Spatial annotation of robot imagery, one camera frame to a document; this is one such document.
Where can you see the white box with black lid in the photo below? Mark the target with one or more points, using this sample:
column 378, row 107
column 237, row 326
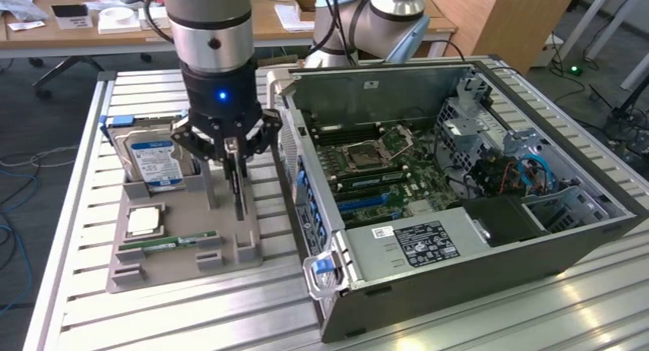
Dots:
column 73, row 18

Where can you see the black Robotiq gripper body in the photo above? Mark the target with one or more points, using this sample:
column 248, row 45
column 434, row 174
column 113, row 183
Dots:
column 220, row 96

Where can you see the green motherboard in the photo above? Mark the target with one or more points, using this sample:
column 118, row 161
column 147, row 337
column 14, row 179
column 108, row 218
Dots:
column 426, row 180

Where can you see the installed labelled RAM stick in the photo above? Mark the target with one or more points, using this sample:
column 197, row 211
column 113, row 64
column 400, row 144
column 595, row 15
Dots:
column 372, row 180

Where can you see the white box with red button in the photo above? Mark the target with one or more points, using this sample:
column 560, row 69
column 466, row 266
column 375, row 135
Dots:
column 552, row 51

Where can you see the stack of white papers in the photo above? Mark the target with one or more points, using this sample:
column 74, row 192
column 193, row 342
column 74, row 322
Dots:
column 293, row 18

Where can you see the green RAM stick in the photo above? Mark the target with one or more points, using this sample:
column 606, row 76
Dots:
column 172, row 241

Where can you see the open dark grey PC case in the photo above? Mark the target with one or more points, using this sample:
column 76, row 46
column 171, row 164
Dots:
column 455, row 290

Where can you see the black office chair base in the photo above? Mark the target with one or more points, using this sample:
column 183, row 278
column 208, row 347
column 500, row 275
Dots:
column 65, row 70

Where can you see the device with green light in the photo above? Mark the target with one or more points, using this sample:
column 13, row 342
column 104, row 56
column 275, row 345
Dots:
column 574, row 68

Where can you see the red and white card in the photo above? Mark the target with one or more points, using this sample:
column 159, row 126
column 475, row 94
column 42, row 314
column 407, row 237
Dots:
column 25, row 25

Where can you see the grey parts rack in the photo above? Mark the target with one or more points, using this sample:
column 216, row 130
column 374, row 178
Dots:
column 187, row 222

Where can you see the wooden cabinet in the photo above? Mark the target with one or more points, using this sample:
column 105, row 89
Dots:
column 506, row 24

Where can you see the wooden desk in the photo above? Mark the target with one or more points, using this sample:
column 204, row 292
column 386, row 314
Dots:
column 101, row 39

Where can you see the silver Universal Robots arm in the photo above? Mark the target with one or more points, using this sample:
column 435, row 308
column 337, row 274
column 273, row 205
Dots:
column 209, row 24

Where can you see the graphics card with metal bracket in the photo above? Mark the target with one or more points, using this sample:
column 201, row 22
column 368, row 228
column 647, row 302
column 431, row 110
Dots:
column 236, row 191

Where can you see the CPU socket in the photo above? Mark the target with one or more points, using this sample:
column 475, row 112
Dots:
column 362, row 157

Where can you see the clear plastic bags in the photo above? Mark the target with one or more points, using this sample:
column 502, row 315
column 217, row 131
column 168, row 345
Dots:
column 20, row 3

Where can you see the metal drive cage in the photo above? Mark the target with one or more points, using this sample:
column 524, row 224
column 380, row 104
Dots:
column 466, row 127

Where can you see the grey power supply with label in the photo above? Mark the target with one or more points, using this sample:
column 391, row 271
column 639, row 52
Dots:
column 375, row 252

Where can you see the blue expansion slot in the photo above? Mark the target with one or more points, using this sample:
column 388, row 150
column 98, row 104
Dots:
column 362, row 204

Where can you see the hard disk in blue caddy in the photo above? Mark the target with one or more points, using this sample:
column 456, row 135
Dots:
column 152, row 165

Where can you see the silver CPU chip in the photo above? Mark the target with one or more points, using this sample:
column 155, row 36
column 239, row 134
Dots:
column 144, row 220

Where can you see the plain white box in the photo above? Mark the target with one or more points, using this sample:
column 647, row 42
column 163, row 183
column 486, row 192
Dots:
column 143, row 22

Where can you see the white table frame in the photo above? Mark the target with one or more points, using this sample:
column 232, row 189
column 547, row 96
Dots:
column 598, row 20

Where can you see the grey metal disk bay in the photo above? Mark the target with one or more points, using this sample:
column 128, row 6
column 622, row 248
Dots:
column 562, row 210

